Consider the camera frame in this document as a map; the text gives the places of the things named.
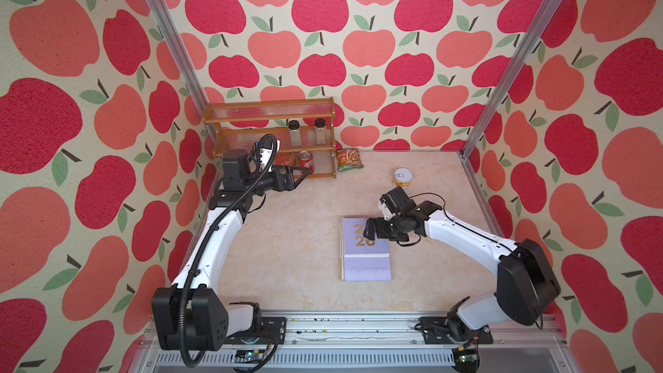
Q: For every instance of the right glass spice jar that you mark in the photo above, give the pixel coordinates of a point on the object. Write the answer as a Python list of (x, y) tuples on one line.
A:
[(320, 131)]

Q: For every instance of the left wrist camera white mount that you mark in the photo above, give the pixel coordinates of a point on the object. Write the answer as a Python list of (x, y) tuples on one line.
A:
[(266, 151)]

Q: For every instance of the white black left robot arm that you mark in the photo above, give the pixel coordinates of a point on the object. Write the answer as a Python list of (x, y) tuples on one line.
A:
[(189, 316)]

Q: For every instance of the glass spice jar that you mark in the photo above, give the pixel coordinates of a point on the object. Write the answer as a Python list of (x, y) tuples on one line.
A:
[(294, 133), (320, 131)]

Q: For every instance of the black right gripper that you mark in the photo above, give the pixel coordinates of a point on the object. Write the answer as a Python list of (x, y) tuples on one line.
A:
[(378, 230)]

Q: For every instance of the purple calendar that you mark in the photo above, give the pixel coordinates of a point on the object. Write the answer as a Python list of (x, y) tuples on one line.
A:
[(365, 261)]

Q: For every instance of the green orange snack packet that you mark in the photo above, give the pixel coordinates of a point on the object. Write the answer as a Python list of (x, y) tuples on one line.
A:
[(349, 159)]

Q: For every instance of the flat red tin can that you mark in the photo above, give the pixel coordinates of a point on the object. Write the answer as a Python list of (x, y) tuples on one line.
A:
[(285, 159)]

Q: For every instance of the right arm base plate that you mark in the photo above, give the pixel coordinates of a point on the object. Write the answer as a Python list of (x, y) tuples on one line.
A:
[(439, 331)]

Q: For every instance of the aluminium corner post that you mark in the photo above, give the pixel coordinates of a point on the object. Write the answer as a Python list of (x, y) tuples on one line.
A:
[(179, 52), (531, 38)]

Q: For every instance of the small yellow pull-tab can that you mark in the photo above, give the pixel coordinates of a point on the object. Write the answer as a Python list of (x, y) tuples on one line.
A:
[(403, 178)]

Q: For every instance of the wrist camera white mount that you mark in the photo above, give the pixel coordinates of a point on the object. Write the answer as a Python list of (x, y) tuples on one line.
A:
[(266, 151), (385, 210)]

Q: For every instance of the aluminium front rail frame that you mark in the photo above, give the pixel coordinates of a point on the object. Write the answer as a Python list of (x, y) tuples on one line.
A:
[(336, 341)]

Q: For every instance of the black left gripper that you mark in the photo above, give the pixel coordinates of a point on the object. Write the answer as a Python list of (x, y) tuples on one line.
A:
[(289, 185)]

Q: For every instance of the right aluminium corner post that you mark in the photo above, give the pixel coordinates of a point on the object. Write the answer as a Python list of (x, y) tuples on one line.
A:
[(531, 38)]

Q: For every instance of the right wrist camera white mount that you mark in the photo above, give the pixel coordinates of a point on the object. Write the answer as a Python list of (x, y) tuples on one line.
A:
[(385, 210)]

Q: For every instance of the pink calendar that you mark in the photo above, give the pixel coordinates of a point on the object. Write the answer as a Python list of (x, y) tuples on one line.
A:
[(342, 247)]

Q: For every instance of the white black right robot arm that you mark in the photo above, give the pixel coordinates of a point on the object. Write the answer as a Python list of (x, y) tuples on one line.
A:
[(526, 285)]

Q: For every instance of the left glass spice jar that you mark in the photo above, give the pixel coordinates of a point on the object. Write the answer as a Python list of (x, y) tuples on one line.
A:
[(294, 133)]

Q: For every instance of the red soda can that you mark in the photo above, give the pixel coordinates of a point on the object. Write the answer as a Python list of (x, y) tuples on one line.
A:
[(305, 160)]

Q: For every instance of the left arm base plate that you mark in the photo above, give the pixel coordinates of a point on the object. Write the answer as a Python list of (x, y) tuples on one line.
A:
[(275, 327)]

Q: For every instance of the left aluminium corner post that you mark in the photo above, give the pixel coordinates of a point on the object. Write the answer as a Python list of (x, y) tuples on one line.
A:
[(179, 52)]

